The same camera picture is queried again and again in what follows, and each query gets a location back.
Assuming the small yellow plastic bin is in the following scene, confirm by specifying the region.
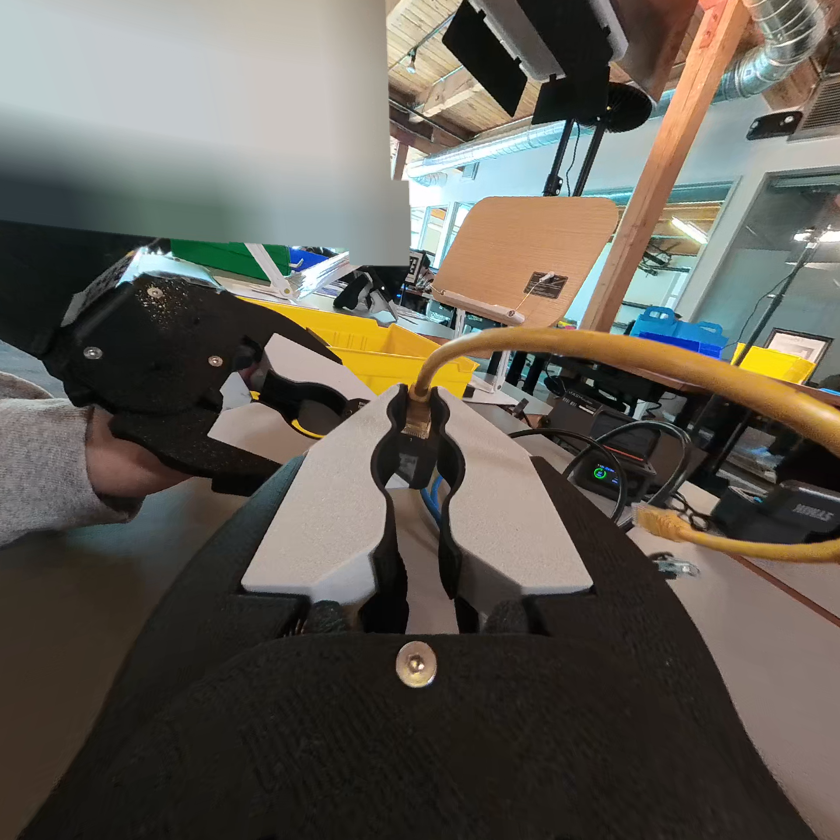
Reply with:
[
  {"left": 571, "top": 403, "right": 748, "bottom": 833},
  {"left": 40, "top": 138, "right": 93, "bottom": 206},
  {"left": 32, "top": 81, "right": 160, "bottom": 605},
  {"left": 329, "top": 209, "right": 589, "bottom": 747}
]
[{"left": 731, "top": 343, "right": 818, "bottom": 385}]

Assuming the wall air vent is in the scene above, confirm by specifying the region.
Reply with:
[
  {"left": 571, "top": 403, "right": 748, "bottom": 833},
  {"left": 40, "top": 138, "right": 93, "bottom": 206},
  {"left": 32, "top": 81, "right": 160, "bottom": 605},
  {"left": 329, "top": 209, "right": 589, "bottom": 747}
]
[{"left": 804, "top": 66, "right": 840, "bottom": 142}]

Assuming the person's left forearm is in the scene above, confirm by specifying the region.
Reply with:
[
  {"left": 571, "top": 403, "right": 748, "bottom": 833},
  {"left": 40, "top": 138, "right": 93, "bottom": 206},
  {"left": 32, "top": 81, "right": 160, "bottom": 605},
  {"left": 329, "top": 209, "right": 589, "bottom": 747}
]
[{"left": 0, "top": 371, "right": 144, "bottom": 547}]

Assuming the stack of blue bins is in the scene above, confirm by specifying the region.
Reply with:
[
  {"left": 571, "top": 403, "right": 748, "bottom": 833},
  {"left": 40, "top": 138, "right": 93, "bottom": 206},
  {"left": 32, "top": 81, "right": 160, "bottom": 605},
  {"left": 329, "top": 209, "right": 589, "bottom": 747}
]
[{"left": 630, "top": 305, "right": 729, "bottom": 358}]

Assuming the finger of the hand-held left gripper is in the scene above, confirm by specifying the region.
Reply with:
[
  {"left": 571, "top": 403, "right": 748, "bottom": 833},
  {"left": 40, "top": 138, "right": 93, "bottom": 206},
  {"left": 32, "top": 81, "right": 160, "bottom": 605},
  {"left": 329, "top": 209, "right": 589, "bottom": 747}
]
[
  {"left": 252, "top": 332, "right": 378, "bottom": 417},
  {"left": 207, "top": 390, "right": 349, "bottom": 463}
]

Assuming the yellow ethernet cable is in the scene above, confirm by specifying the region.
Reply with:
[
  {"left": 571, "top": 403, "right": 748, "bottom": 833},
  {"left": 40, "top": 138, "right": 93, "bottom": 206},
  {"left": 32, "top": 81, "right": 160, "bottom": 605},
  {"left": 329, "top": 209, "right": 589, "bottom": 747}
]
[{"left": 402, "top": 326, "right": 840, "bottom": 565}]

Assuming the black ethernet adapter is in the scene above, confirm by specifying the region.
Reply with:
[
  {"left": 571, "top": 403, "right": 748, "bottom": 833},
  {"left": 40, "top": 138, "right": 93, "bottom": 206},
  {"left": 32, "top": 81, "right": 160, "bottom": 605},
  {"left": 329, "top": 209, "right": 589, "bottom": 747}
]
[{"left": 392, "top": 434, "right": 439, "bottom": 490}]

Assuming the wooden book stand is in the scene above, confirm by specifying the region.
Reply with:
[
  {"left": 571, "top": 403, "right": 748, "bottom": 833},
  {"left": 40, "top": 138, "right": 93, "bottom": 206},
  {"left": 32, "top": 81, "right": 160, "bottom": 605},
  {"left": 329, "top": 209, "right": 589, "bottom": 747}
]
[{"left": 427, "top": 196, "right": 620, "bottom": 395}]

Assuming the black wall speaker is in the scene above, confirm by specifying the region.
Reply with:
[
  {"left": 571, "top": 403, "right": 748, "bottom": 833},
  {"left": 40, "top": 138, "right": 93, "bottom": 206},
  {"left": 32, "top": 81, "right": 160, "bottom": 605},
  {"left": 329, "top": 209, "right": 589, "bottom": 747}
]
[{"left": 746, "top": 110, "right": 805, "bottom": 140}]

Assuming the black framed picture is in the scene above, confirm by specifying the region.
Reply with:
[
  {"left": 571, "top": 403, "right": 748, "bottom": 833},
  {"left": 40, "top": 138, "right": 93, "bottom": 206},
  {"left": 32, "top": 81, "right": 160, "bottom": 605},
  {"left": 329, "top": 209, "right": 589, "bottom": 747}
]
[{"left": 764, "top": 327, "right": 834, "bottom": 368}]

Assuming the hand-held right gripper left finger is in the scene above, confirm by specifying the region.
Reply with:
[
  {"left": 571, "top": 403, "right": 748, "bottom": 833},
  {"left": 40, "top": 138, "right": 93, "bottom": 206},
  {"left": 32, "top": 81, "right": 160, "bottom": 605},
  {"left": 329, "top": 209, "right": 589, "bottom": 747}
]
[{"left": 240, "top": 385, "right": 412, "bottom": 631}]

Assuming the white plastic stand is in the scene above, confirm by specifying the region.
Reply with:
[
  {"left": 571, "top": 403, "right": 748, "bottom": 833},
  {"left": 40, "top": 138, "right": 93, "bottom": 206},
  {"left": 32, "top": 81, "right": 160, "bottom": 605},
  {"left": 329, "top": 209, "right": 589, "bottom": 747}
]
[{"left": 246, "top": 243, "right": 355, "bottom": 303}]

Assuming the silver flexible duct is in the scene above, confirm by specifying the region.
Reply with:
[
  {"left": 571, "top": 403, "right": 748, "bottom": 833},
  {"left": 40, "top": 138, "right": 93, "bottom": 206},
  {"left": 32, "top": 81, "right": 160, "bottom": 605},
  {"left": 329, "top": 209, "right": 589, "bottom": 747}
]
[{"left": 656, "top": 0, "right": 829, "bottom": 116}]

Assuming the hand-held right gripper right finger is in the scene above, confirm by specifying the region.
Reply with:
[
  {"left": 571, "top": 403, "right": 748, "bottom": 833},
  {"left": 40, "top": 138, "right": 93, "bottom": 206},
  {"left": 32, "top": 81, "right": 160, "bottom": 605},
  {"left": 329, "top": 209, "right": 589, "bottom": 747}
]
[{"left": 430, "top": 386, "right": 597, "bottom": 608}]

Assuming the wooden post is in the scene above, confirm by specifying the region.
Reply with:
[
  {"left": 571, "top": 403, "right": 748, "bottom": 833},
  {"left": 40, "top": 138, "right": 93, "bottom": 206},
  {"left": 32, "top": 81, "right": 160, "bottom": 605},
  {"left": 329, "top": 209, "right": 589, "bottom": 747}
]
[{"left": 581, "top": 0, "right": 752, "bottom": 332}]

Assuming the studio light panel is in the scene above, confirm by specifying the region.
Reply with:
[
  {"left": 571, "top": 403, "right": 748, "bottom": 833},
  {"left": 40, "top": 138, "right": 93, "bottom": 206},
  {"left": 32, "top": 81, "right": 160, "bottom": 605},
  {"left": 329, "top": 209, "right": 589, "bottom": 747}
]
[{"left": 441, "top": 0, "right": 631, "bottom": 126}]

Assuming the black light stand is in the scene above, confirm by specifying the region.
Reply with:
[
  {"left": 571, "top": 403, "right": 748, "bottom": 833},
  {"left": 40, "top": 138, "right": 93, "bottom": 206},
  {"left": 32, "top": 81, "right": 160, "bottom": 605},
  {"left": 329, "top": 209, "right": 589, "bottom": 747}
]
[{"left": 541, "top": 118, "right": 608, "bottom": 198}]

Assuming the large yellow plastic bin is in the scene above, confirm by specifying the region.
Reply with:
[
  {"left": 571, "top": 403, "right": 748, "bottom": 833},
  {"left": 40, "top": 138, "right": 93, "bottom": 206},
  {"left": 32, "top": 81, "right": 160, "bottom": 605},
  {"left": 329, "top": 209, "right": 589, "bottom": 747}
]
[{"left": 236, "top": 295, "right": 480, "bottom": 398}]

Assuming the green plastic bin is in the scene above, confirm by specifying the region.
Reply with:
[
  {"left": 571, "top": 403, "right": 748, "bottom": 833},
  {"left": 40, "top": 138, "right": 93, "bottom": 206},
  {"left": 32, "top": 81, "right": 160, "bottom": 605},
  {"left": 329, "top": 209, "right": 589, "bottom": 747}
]
[{"left": 171, "top": 239, "right": 293, "bottom": 277}]

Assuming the black tool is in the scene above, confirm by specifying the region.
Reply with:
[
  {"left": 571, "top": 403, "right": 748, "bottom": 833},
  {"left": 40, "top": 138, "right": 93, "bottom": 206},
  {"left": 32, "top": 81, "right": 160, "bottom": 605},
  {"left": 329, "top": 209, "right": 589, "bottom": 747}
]
[{"left": 333, "top": 269, "right": 398, "bottom": 324}]

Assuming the black power bank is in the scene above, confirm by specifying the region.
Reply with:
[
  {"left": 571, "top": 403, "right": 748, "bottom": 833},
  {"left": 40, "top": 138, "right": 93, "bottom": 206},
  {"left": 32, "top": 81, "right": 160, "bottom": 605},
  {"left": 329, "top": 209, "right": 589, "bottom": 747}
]
[{"left": 566, "top": 453, "right": 626, "bottom": 509}]

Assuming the silver spiral duct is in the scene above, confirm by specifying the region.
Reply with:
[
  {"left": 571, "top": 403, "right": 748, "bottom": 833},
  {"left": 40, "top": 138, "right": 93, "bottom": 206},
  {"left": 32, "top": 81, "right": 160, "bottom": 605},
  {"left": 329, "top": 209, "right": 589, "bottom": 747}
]
[{"left": 407, "top": 118, "right": 631, "bottom": 188}]

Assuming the person's left hand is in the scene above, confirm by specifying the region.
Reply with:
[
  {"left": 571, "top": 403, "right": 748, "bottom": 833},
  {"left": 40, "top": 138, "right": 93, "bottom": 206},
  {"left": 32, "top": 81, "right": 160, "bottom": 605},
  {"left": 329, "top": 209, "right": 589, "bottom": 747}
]
[{"left": 87, "top": 406, "right": 199, "bottom": 501}]

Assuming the black box red stripe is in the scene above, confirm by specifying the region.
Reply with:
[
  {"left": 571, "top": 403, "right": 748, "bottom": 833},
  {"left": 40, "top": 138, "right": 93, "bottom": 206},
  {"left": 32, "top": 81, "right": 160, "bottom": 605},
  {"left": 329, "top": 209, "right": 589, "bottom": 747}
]
[{"left": 591, "top": 407, "right": 690, "bottom": 480}]

